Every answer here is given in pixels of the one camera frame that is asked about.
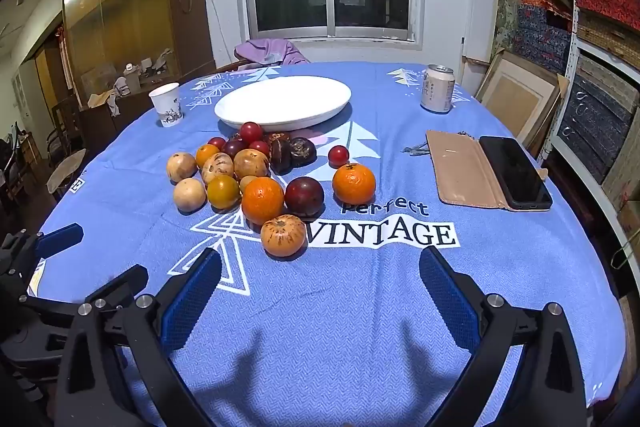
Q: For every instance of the tan round sapodilla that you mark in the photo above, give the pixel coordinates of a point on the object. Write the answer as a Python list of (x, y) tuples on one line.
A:
[(190, 195), (181, 167)]

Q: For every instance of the white oval plate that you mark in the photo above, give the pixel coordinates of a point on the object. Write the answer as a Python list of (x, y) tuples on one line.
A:
[(280, 99)]

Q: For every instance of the dark red plum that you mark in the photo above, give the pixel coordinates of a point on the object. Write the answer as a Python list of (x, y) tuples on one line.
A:
[(233, 148)]

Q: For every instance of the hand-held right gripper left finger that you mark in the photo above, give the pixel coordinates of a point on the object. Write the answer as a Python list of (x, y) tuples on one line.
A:
[(192, 292)]

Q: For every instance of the red cherry tomato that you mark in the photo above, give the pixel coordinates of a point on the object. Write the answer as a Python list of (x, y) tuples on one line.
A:
[(259, 148), (251, 132), (216, 143)]

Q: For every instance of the dark wooden chair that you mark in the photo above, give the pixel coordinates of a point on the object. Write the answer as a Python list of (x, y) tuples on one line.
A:
[(65, 122)]

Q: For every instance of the dark brown water chestnut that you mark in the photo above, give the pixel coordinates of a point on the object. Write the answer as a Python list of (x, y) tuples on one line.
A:
[(278, 139), (303, 152), (280, 158)]

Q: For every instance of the small tan longan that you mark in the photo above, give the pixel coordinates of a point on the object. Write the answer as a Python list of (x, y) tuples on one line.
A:
[(247, 184)]

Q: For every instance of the streaked orange persimmon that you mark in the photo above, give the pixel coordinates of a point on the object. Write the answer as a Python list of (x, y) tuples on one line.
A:
[(283, 235)]

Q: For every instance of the spotted tan sapodilla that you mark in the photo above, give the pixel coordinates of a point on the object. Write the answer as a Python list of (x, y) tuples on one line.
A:
[(217, 167)]

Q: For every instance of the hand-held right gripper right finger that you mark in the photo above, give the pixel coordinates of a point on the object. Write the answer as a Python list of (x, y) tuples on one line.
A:
[(447, 297)]

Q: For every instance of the white printed paper cup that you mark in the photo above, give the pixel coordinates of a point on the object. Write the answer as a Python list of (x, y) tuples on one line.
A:
[(165, 102)]

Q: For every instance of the orange mandarin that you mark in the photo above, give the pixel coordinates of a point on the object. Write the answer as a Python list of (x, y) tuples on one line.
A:
[(263, 201), (354, 183)]

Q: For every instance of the white leaning panel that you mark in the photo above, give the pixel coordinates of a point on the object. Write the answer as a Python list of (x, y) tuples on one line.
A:
[(482, 2)]

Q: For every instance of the wooden glass cabinet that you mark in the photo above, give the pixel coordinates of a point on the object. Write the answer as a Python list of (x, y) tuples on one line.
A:
[(130, 7)]

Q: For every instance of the black smartphone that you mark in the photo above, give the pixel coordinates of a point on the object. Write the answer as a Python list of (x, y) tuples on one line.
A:
[(515, 172)]

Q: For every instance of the yellow-orange tomato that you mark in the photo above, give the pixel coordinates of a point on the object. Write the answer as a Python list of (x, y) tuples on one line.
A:
[(223, 192)]

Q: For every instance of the beige phone flip case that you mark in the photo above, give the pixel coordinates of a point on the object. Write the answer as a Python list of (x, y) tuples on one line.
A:
[(460, 172)]

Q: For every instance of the small red plum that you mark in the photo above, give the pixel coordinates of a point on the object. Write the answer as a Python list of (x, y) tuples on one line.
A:
[(338, 155)]

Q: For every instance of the white drink can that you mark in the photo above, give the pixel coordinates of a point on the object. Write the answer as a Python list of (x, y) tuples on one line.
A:
[(437, 89)]

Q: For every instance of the floral framed painting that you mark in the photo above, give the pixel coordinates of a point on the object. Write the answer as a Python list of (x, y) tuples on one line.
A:
[(507, 7)]

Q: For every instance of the white metal shelf rack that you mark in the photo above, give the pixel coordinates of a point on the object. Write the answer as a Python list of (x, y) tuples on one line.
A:
[(575, 32)]

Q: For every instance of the purple cloth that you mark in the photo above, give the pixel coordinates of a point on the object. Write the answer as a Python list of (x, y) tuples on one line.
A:
[(270, 49)]

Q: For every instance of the small orange tomato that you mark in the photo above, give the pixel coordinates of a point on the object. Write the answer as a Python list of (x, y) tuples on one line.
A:
[(207, 154)]

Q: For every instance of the large dark purple plum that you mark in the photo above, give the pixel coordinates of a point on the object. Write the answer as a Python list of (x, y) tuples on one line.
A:
[(304, 196)]

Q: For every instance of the brown-orange sapodilla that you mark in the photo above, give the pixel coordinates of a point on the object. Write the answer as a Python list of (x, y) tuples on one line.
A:
[(251, 164)]

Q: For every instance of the blue printed tablecloth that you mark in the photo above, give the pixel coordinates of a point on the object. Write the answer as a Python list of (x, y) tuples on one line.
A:
[(350, 332)]

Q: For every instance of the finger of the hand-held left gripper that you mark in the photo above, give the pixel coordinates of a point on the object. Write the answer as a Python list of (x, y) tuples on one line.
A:
[(120, 285), (60, 238)]

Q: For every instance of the light round stool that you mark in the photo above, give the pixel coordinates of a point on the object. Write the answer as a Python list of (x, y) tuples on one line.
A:
[(65, 172)]

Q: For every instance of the wooden picture frame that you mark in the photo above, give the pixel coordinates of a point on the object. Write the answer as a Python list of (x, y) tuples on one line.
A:
[(515, 92)]

